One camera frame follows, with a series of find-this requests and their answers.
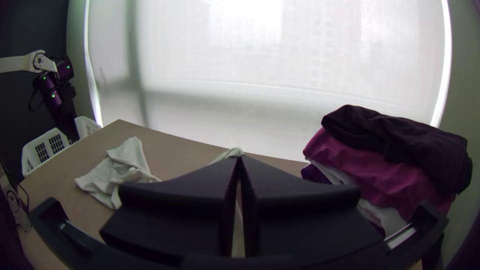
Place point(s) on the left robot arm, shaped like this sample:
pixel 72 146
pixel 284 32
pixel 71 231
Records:
pixel 26 63

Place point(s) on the off-white t-shirt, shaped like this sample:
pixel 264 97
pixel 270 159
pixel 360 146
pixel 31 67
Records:
pixel 120 168

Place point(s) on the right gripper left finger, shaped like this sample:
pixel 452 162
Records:
pixel 180 210

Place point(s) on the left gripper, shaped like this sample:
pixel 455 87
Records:
pixel 68 120

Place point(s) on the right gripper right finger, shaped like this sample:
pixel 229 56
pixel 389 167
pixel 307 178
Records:
pixel 300 213

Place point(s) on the white window blind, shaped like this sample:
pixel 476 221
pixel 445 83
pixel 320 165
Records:
pixel 262 75

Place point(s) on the pile of folded clothes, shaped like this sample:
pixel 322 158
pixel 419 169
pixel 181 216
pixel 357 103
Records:
pixel 375 168

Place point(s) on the white laundry basket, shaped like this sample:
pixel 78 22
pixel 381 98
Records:
pixel 41 150

